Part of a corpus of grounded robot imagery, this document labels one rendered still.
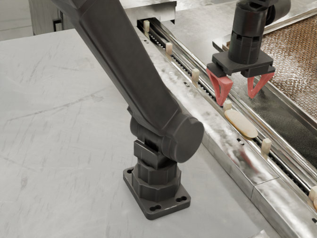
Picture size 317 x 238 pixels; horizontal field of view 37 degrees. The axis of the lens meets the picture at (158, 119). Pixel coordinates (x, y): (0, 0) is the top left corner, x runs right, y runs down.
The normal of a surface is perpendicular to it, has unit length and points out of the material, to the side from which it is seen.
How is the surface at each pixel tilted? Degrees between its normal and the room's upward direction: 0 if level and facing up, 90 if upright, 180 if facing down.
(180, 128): 90
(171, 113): 76
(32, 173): 0
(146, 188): 90
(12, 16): 0
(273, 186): 0
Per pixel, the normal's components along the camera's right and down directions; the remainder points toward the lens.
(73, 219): 0.04, -0.79
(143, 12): 0.43, 0.56
